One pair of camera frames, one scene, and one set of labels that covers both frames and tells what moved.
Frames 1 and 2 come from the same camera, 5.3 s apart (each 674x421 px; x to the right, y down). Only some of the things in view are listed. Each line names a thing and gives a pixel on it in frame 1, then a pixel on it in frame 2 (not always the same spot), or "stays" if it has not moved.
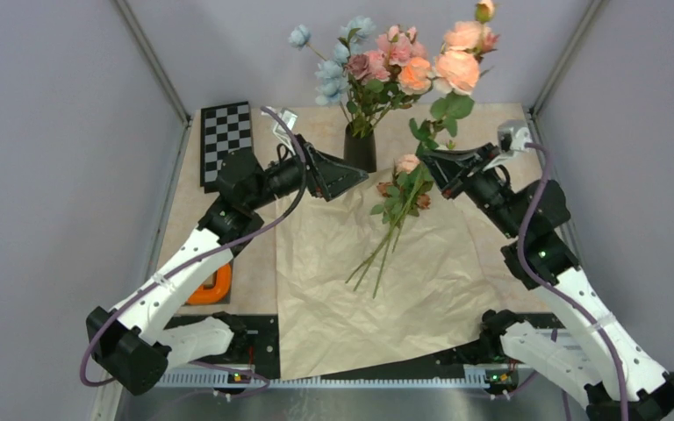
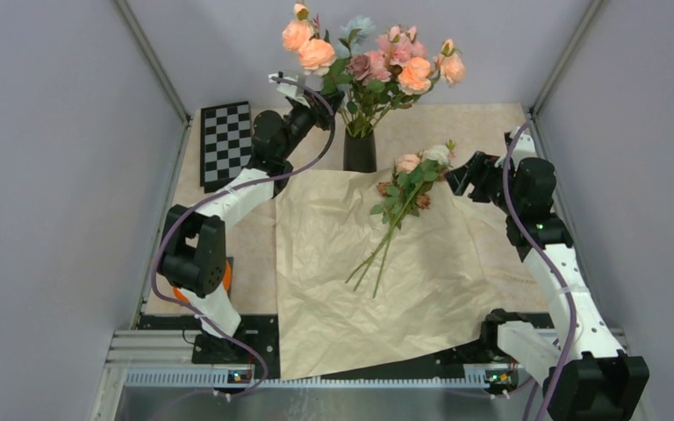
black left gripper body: (284, 176) -> (301, 118)
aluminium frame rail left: (146, 51) stays
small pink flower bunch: (406, 196) stays
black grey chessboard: (224, 130) stays
